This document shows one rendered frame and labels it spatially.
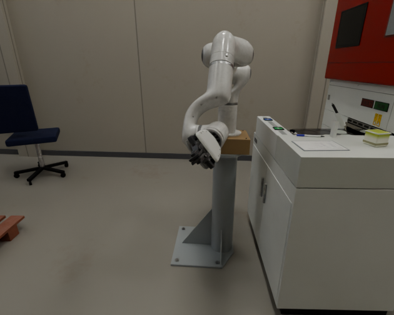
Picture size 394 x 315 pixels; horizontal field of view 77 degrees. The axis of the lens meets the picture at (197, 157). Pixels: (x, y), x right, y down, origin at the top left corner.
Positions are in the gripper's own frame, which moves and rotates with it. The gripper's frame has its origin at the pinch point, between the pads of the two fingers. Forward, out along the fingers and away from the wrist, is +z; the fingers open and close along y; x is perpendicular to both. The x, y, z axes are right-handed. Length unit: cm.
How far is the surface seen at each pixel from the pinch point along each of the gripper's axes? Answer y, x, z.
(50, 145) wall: 120, -280, -243
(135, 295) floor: -53, -107, -47
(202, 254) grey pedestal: -71, -80, -89
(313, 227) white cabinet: -64, 4, -52
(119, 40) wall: 156, -91, -257
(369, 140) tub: -48, 46, -73
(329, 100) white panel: -42, 56, -168
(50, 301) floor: -24, -144, -31
